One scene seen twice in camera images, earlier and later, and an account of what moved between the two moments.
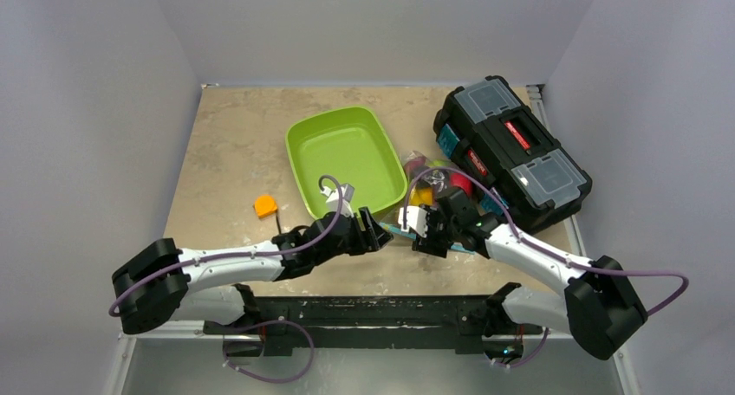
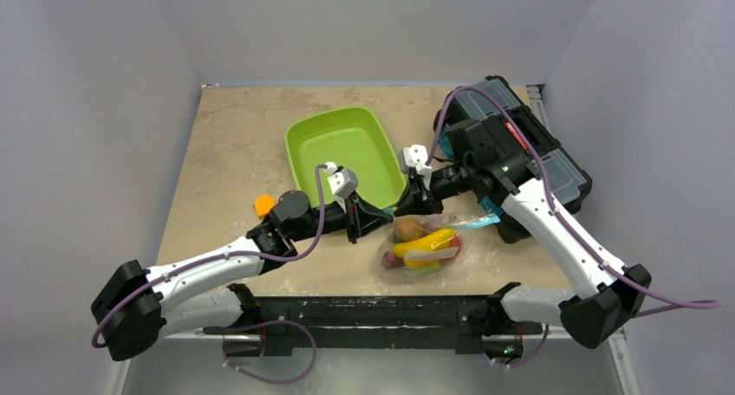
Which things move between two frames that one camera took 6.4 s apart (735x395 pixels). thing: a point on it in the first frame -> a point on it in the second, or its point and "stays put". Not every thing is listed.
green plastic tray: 354,145 stays put
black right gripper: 435,229 -> 419,191
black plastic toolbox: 511,157 stays put
